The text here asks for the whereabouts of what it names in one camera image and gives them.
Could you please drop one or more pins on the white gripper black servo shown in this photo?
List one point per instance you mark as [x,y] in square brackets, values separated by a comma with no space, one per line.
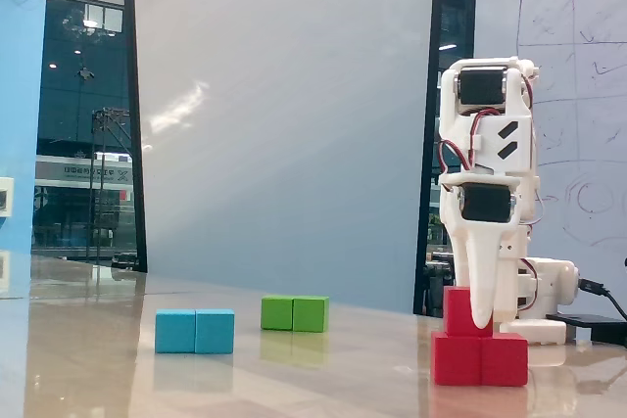
[485,203]

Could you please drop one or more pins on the small red cube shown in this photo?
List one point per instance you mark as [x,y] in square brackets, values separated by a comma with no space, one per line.
[458,315]

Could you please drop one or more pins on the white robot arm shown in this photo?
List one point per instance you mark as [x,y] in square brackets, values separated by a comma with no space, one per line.
[558,286]

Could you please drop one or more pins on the long red block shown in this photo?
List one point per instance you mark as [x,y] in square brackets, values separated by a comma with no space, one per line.
[480,361]

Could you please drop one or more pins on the long green block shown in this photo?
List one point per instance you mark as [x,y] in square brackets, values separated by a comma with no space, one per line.
[294,314]

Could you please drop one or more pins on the long blue block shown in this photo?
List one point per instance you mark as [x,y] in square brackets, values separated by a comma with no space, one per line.
[196,332]

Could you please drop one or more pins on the flat black box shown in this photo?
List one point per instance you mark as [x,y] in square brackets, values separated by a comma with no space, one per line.
[588,321]

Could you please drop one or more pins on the whiteboard with marker drawings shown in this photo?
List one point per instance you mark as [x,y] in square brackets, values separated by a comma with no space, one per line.
[588,21]

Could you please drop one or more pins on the black metal scaffold tower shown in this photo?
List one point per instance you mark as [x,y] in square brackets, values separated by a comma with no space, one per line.
[110,113]

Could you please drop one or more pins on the wide black window frame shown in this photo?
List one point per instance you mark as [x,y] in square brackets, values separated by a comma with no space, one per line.
[437,21]

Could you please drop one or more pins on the slim black window frame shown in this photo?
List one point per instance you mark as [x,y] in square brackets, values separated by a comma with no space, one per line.
[132,95]

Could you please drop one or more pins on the white wall socket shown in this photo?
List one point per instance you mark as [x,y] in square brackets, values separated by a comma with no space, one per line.
[6,195]

